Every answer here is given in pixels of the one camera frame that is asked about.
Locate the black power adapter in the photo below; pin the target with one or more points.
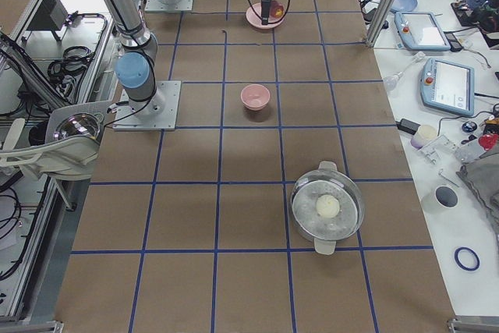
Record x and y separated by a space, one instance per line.
407 126

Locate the blue plate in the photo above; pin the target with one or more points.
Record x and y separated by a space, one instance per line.
404 5

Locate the white paper cup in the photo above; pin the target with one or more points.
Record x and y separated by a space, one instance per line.
440 199

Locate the glass pot lid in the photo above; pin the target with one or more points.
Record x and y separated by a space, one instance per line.
84 124

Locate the light bulb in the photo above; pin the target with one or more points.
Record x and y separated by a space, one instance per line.
391 82

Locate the steel steamer pot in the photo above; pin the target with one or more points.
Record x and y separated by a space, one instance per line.
325 233

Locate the red apple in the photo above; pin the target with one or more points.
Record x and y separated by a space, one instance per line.
277 10

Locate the teach pendant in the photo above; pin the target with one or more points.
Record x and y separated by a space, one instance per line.
448 87
420 31

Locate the purple white cup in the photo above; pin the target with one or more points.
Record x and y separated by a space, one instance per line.
423 135

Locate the white steamed bun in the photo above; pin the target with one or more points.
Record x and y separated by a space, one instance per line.
327 206

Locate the pink bowl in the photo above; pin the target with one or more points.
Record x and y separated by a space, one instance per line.
255 97

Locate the far teach pendant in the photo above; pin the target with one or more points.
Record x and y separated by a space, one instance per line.
420 31

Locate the aluminium frame post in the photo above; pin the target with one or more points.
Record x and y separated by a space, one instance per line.
384 1

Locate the near teach pendant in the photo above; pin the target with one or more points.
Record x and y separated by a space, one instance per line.
448 87

